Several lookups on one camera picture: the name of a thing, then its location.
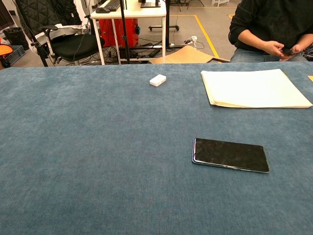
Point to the person's right hand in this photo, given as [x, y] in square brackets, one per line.
[272, 47]

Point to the person's left hand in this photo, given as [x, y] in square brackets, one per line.
[294, 51]

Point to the black smartphone with blue edge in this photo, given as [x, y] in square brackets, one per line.
[230, 154]

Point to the small dark object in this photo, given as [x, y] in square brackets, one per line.
[287, 51]

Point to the person in black sweater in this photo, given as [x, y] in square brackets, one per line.
[264, 22]

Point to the yellow flat object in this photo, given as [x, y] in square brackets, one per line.
[310, 78]

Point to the stack of cream paper sheets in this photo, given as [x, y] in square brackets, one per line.
[252, 88]

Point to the white power strip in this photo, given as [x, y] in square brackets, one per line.
[193, 38]

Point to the brown cardboard sheet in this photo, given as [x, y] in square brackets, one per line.
[185, 55]

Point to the black rolling stand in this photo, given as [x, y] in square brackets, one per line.
[168, 27]

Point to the black floor power strip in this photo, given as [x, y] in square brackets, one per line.
[155, 53]

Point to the small white box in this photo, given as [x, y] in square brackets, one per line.
[157, 80]

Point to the black monitor stand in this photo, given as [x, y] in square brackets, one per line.
[149, 4]

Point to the white desk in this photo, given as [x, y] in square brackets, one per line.
[137, 13]

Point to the black stand pole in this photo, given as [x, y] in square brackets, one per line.
[125, 31]

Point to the red cabinet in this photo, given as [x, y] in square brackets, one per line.
[115, 31]

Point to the black keyboard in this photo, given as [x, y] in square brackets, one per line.
[112, 5]

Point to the black computer mouse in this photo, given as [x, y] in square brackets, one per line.
[102, 10]

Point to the black office chair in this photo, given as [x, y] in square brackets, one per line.
[73, 45]

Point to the blue table cloth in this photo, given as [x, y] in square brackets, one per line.
[97, 147]

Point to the black quilted jacket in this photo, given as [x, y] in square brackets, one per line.
[46, 12]

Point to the black tripod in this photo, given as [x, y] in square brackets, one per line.
[39, 49]

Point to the blue plastic crate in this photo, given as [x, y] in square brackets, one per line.
[17, 54]

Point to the black trash bin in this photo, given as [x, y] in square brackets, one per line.
[15, 36]

